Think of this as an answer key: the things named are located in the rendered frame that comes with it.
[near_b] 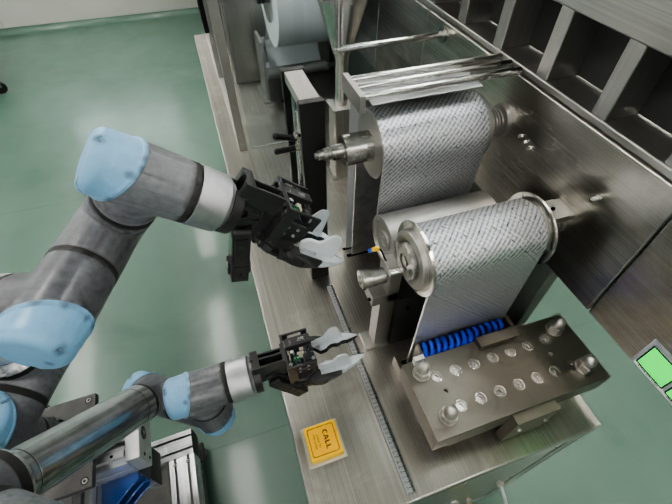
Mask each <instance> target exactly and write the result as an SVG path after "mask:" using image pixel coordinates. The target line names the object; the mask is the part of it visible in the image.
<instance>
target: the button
mask: <svg viewBox="0 0 672 504"><path fill-rule="evenodd" d="M303 433H304V436H305V440H306V444H307V448H308V452H309V455H310V459H311V463H312V465H315V464H318V463H320V462H323V461H326V460H329V459H331V458H334V457H337V456H340V455H342V454H343V452H344V450H343V447H342V443H341V440H340V437H339V434H338V431H337V428H336V425H335V422H334V419H331V420H328V421H325V422H322V423H320V424H317V425H314V426H311V427H308V428H305V429H303Z"/></svg>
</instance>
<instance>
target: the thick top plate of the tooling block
mask: <svg viewBox="0 0 672 504"><path fill-rule="evenodd" d="M557 316H561V315H560V314H557V315H554V316H551V317H548V318H545V319H542V320H539V321H535V322H532V323H529V324H526V325H523V326H520V327H517V328H515V329H516V330H517V332H518V333H519V336H518V337H517V339H514V340H511V341H508V342H505V343H502V344H499V345H496V346H493V347H490V348H487V349H484V350H481V351H479V349H478V348H477V346H476V344H475V343H474V342H471V343H468V344H465V345H462V346H459V347H456V348H453V349H450V350H447V351H444V352H441V353H438V354H434V355H431V356H428V357H425V360H424V361H427V362H428V363H429V365H430V377H429V379H428V380H427V381H426V382H419V381H417V380H416V379H415V378H414V377H413V375H412V370H413V368H414V367H415V366H414V365H413V363H412V362H410V363H407V364H404V365H402V367H401V370H400V374H399V379H400V381H401V383H402V386H403V388H404V390H405V392H406V394H407V397H408V399H409V401H410V403H411V405H412V408H413V410H414V412H415V414H416V416H417V419H418V421H419V423H420V425H421V427H422V430H423V432H424V434H425V436H426V438H427V441H428V443H429V445H430V447H431V449H432V451H433V450H436V449H438V448H441V447H443V446H446V445H449V444H451V443H454V442H456V441H459V440H462V439H464V438H467V437H470V436H472V435H475V434H477V433H480V432H483V431H485V430H488V429H490V428H493V427H496V426H498V425H501V424H504V423H505V422H506V421H507V420H508V419H509V418H510V417H511V416H512V415H514V414H517V413H520V412H522V411H525V410H527V409H530V408H533V407H535V406H538V405H541V404H543V403H546V402H549V401H551V400H554V399H555V400H556V402H557V403H558V402H561V401H564V400H566V399H569V398H572V397H574V396H577V395H579V394H582V393H585V392H587V391H590V390H592V389H595V388H597V387H598V386H600V385H601V384H602V383H603V382H605V381H606V380H607V379H609V378H610V377H611V376H610V375H609V373H608V372H607V371H606V370H605V369H604V367H603V366H602V365H601V364H600V362H599V361H598V364H597V366H596V367H597V368H596V369H595V370H594V371H593V373H592V374H591V375H583V374H581V373H579V372H578V371H577V370H576V368H575V366H574V362H575V361H576V360H577V359H579V358H580V357H583V356H585V355H587V354H592V353H591V352H590V350H589V349H588V348H587V347H586V345H585V344H584V343H583V342H582V341H581V339H580V338H579V337H578V336H577V334H576V333H575V332H574V331H573V330H572V328H571V327H570V326H569V325H568V323H567V322H566V326H565V330H564V331H563V333H562V334H561V335H560V336H552V335H550V334H549V333H548V332H547V331H546V329H545V325H546V323H548V322H549V321H550V320H551V319H554V318H555V317H557ZM448 404H454V405H455V406H456V407H457V408H458V411H459V414H458V421H457V423H456V424H455V425H454V426H451V427H448V426H445V425H443V424H442V423H441V422H440V420H439V417H438V413H439V411H440V409H441V408H442V407H444V406H446V405H448Z"/></svg>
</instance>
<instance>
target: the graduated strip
mask: <svg viewBox="0 0 672 504"><path fill-rule="evenodd" d="M325 287H326V289H327V292H328V294H329V297H330V299H331V302H332V305H333V307H334V310H335V312H336V315H337V318H338V320H339V323H340V325H341V328H342V330H343V333H352V331H351V328H350V326H349V323H348V321H347V318H346V316H345V313H344V311H343V308H342V306H341V303H340V301H339V299H338V296H337V294H336V291H335V289H334V286H333V284H331V285H327V286H325ZM348 346H349V348H350V351H351V354H352V355H354V354H358V353H360V350H359V348H358V345H357V343H356V341H355V339H353V340H352V341H351V342H349V343H348ZM356 366H357V369H358V372H359V374H360V377H361V379H362V382H363V384H364V387H365V390H366V392H367V395H368V397H369V400H370V403H371V405H372V408H373V410H374V413H375V415H376V418H377V421H378V423H379V426H380V428H381V431H382V433H383V436H384V439H385V441H386V444H387V446H388V449H389V451H390V454H391V457H392V459H393V462H394V464H395V467H396V469H397V472H398V475H399V477H400V480H401V482H402V485H403V488H404V490H405V493H406V495H407V496H409V495H411V494H413V493H416V492H417V491H416V489H415V486H414V484H413V481H412V479H411V476H410V474H409V471H408V469H407V466H406V464H405V462H404V459H403V457H402V454H401V452H400V449H399V447H398V444H397V442H396V439H395V437H394V434H393V432H392V429H391V427H390V425H389V422H388V420H387V417H386V415H385V412H384V410H383V407H382V405H381V402H380V400H379V397H378V395H377V392H376V390H375V387H374V385H373V383H372V380H371V378H370V375H369V373H368V370H367V368H366V365H365V363H364V360H363V358H362V359H361V360H360V361H359V362H358V363H357V364H356Z"/></svg>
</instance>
